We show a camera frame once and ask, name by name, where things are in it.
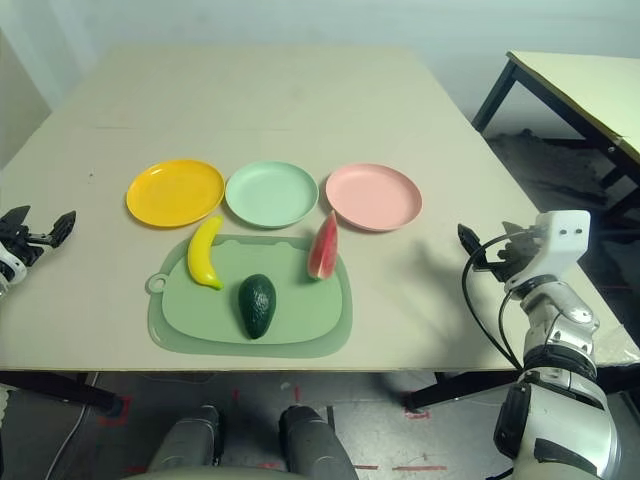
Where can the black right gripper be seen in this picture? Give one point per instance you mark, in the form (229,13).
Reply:
(512,257)

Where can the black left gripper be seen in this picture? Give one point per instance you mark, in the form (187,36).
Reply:
(25,246)

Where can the yellow toy banana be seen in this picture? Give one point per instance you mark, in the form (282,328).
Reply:
(200,255)

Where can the red watermelon slice toy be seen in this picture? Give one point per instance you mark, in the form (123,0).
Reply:
(324,250)

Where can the dark green toy avocado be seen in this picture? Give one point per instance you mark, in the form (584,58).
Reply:
(256,305)

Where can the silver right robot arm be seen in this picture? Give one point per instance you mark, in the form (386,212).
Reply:
(555,310)

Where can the pink plastic plate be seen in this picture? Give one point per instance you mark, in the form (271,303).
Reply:
(375,192)

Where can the yellow plastic plate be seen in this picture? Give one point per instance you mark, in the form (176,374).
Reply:
(175,192)

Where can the clear plastic bag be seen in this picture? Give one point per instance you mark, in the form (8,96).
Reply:
(620,345)

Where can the mint green plastic plate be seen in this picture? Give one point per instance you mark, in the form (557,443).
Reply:
(272,192)

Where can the grey robot left leg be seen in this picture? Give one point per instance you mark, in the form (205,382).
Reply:
(187,440)

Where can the grey robot leg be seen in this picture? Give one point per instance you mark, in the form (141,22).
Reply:
(187,440)
(315,445)

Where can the grey robot right leg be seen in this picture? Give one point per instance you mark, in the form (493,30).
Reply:
(315,445)

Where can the grey robot torso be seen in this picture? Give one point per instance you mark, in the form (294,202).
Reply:
(210,474)

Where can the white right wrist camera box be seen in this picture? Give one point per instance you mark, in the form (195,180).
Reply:
(560,240)

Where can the beige side table black frame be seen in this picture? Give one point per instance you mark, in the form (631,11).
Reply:
(575,85)

